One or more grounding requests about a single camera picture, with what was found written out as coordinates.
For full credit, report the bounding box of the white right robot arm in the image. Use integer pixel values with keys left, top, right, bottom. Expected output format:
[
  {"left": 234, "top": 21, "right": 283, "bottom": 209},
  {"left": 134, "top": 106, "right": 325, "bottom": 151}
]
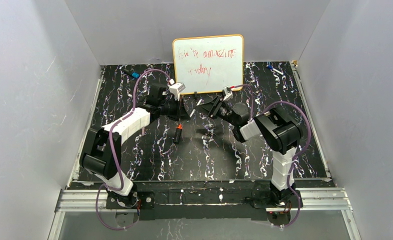
[{"left": 195, "top": 97, "right": 303, "bottom": 207}]

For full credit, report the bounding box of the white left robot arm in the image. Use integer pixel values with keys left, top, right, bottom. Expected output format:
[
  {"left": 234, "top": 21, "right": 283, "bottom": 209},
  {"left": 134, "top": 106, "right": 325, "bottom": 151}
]
[{"left": 79, "top": 82, "right": 190, "bottom": 208}]

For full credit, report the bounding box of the white blue pen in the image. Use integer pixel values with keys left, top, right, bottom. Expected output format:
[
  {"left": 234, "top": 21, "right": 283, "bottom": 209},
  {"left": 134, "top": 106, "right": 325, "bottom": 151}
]
[{"left": 267, "top": 65, "right": 284, "bottom": 76}]

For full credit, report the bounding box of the black orange highlighter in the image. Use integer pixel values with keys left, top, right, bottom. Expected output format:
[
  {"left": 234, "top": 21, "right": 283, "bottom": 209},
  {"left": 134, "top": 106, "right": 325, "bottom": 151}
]
[{"left": 173, "top": 123, "right": 183, "bottom": 144}]

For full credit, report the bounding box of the orange framed whiteboard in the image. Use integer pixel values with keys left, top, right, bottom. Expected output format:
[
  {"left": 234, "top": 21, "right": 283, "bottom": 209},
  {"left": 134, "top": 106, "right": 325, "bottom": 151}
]
[{"left": 172, "top": 34, "right": 244, "bottom": 95}]

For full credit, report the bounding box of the blue black marker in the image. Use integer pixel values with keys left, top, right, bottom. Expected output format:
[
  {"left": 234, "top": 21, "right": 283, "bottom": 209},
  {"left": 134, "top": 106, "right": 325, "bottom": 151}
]
[{"left": 123, "top": 69, "right": 140, "bottom": 79}]

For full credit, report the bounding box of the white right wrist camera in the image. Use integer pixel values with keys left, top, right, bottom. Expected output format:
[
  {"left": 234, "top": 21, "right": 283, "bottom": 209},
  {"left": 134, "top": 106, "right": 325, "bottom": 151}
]
[{"left": 222, "top": 86, "right": 233, "bottom": 102}]

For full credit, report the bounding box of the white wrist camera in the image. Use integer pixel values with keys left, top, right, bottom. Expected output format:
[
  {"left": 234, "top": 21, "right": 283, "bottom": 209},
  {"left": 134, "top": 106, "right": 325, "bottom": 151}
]
[
  {"left": 222, "top": 86, "right": 233, "bottom": 102},
  {"left": 168, "top": 78, "right": 186, "bottom": 101}
]

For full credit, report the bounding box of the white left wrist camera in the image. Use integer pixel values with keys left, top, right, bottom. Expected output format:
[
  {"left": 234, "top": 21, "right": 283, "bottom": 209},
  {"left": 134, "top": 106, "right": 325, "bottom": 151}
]
[{"left": 168, "top": 78, "right": 186, "bottom": 101}]

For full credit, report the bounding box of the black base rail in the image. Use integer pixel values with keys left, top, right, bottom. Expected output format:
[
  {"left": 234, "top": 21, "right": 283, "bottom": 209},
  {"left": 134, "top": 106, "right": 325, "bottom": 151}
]
[{"left": 106, "top": 180, "right": 303, "bottom": 221}]

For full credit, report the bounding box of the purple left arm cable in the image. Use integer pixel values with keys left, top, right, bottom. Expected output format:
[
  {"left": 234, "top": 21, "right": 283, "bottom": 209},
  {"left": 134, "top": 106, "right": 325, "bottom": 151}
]
[{"left": 95, "top": 68, "right": 176, "bottom": 232}]

